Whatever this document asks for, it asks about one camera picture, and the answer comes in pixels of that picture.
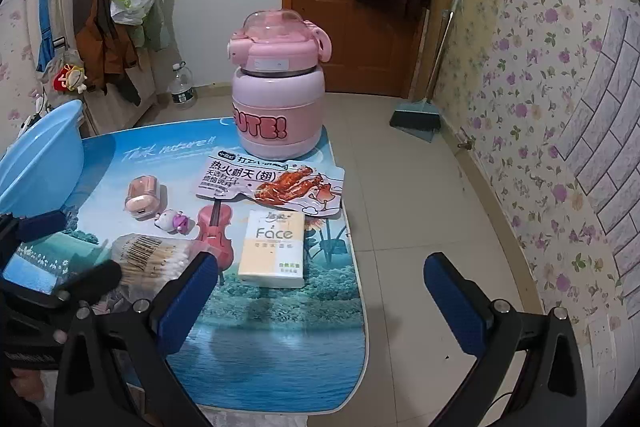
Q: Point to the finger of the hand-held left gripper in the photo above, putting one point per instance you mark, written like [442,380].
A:
[97,279]
[45,226]

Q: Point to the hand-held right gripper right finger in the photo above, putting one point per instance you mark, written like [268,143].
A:
[457,307]

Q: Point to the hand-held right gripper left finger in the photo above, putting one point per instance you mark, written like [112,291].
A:
[187,302]

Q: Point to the bag of cotton swabs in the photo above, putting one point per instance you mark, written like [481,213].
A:
[150,257]

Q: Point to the blue plastic basin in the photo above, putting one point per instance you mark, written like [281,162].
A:
[40,157]

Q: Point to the pink oblong case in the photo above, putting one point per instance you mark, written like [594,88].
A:
[212,227]

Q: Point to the small white cat figure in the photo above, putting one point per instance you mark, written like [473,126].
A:
[170,221]

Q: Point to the pink earbuds case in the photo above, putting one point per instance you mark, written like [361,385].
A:
[142,197]

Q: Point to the white yellow tissue pack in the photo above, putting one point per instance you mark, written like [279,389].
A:
[272,252]

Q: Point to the printed snack packet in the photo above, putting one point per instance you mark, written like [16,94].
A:
[240,177]

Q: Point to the plush doll with red heart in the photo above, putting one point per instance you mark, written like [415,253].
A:
[70,79]

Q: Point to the grey hanging bag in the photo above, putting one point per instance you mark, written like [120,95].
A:
[57,58]

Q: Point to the teal dustpan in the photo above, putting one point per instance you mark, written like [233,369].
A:
[431,135]

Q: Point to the large clear water bottle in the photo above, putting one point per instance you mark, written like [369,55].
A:
[181,92]

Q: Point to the brown orange hanging jacket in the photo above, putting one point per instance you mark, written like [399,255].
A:
[97,32]

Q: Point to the blue hanging cloth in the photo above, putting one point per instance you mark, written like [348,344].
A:
[46,17]

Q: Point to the pink water jug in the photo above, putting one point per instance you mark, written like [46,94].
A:
[277,107]

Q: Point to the brown wooden door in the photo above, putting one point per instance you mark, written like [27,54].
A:
[320,7]

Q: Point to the white wall outlet plate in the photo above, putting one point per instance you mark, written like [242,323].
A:
[600,337]

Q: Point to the metal wall valve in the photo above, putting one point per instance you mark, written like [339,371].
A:
[465,145]

